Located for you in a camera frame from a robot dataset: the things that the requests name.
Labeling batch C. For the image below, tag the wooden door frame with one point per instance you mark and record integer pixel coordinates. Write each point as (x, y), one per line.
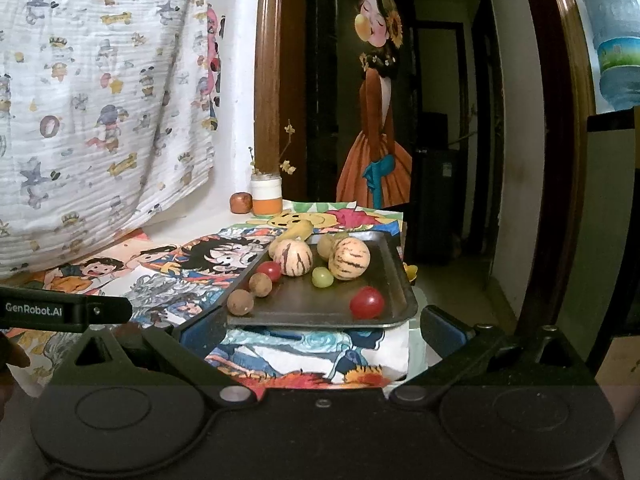
(272, 85)

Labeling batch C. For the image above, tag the metal tray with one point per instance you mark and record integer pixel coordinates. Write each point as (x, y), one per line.
(310, 305)

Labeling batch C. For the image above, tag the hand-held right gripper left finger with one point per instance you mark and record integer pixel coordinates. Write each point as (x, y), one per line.
(205, 332)

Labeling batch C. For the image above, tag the yellow bear poster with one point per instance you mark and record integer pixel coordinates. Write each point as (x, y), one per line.
(350, 217)

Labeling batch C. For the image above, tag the red cherry tomato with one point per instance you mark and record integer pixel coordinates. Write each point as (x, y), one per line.
(366, 302)
(271, 271)

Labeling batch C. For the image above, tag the brown longan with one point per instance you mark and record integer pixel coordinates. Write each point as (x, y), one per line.
(240, 302)
(260, 285)

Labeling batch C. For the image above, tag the small yellow plastic object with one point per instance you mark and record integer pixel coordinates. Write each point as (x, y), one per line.
(411, 273)

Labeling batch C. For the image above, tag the dried yellow flower stems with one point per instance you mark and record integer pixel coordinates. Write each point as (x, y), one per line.
(286, 165)

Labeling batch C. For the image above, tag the cartoon boy poster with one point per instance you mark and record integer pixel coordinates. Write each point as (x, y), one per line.
(100, 270)

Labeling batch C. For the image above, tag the yellow striped pepino melon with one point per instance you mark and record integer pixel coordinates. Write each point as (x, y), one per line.
(349, 258)

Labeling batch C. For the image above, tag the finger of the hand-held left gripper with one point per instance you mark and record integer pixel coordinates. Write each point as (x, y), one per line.
(110, 310)

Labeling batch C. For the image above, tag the wall poster orange dress figure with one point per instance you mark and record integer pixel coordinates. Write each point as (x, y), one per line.
(375, 160)

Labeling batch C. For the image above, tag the white and orange jar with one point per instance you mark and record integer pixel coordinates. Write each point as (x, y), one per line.
(266, 195)

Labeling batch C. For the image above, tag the person's left hand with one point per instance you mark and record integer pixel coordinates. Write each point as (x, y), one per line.
(12, 355)

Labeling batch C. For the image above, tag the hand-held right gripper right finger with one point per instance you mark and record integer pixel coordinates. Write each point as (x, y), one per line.
(442, 327)

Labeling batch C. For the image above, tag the white cartoon printed blanket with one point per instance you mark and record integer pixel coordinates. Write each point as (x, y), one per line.
(100, 110)

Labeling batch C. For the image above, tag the black cabinet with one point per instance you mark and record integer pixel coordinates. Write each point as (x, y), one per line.
(440, 185)

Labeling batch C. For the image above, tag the black shelf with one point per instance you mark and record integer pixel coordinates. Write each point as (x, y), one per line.
(615, 125)

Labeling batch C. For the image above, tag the yellow banana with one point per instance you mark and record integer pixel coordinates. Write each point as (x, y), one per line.
(297, 232)

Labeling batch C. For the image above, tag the small red apple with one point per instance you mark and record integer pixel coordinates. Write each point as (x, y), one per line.
(241, 202)

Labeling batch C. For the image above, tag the greenish banana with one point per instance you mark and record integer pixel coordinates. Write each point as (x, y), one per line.
(326, 246)

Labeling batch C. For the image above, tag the pale pink striped pepino melon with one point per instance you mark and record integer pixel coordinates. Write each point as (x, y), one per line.
(292, 257)

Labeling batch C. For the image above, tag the white-haired figure poster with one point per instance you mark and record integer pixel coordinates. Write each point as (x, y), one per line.
(280, 355)

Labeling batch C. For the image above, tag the blue water bottle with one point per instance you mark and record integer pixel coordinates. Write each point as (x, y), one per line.
(615, 35)

